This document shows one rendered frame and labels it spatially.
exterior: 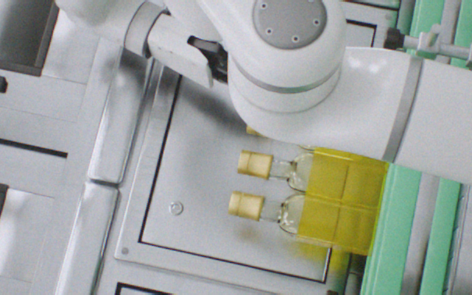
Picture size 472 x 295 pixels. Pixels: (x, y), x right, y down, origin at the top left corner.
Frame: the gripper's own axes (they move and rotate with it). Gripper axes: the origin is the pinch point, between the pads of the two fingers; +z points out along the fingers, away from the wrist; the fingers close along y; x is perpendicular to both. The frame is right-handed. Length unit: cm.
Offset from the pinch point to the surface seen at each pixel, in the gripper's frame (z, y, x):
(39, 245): -19.3, -16.3, -33.3
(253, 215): 8.9, 1.2, -16.9
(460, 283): 35.2, 15.7, -15.2
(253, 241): 9.4, -12.4, -18.4
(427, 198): 27.8, 13.4, -7.3
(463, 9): 21.6, 3.6, 21.1
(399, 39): 16.2, 15.6, 8.7
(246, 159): 4.6, 1.9, -10.8
